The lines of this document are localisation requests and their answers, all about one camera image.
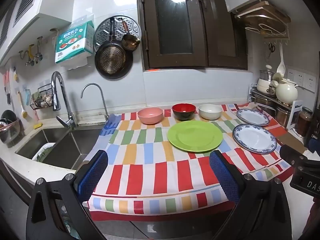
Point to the small brass pot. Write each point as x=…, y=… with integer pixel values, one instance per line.
x=130, y=42

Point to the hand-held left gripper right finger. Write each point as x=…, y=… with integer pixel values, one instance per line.
x=222, y=177

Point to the steel sink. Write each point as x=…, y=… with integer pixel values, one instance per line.
x=67, y=147

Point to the white bowl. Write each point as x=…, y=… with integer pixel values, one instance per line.
x=210, y=112

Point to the wall corner shelf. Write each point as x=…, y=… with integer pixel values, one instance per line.
x=262, y=15

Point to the teal scrubber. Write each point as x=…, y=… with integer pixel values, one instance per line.
x=25, y=95

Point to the green plate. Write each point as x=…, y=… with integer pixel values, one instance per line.
x=195, y=136

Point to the colourful striped cloth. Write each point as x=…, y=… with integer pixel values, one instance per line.
x=140, y=170

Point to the yellow dish brush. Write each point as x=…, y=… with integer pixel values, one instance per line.
x=23, y=112

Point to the tall chrome faucet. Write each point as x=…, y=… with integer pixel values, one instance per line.
x=65, y=100

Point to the yellow sponge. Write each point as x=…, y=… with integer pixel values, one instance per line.
x=38, y=125

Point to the cream ceramic pot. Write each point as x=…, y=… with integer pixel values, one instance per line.
x=286, y=92

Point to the dark wooden window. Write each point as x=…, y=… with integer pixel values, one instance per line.
x=175, y=25

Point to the white ladle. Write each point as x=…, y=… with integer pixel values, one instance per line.
x=281, y=66

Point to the paper towel pack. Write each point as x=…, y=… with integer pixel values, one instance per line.
x=73, y=42

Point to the steel cooking pot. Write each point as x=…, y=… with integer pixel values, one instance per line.
x=265, y=105

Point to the white range hood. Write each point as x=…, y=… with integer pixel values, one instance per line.
x=37, y=2

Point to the red and black bowl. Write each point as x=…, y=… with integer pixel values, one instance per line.
x=183, y=112

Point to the white wall socket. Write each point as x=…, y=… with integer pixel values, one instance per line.
x=303, y=80

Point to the white dish in sink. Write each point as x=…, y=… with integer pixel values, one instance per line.
x=43, y=151

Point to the white metal shelf rack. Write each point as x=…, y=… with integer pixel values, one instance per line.
x=296, y=112

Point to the pink bowl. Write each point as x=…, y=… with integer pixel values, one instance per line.
x=150, y=116

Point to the steel mixing bowl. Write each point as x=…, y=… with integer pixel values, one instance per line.
x=8, y=130

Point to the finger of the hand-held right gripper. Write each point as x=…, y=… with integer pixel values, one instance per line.
x=291, y=155

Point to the black scissors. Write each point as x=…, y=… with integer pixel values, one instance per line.
x=271, y=48

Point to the thin chrome faucet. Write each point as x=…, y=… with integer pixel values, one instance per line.
x=101, y=97

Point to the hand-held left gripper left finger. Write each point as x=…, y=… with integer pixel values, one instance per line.
x=92, y=175

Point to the steamer pot with glass lid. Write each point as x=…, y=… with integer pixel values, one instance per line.
x=265, y=80

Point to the glass jar with brown contents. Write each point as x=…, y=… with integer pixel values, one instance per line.
x=303, y=122

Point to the yellow wall hook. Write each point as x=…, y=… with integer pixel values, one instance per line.
x=30, y=51

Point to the black frying pan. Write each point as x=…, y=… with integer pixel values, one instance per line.
x=112, y=60

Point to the blue floral plate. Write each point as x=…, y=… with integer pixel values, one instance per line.
x=255, y=138
x=252, y=117

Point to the round steel steamer tray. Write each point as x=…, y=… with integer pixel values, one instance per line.
x=132, y=28

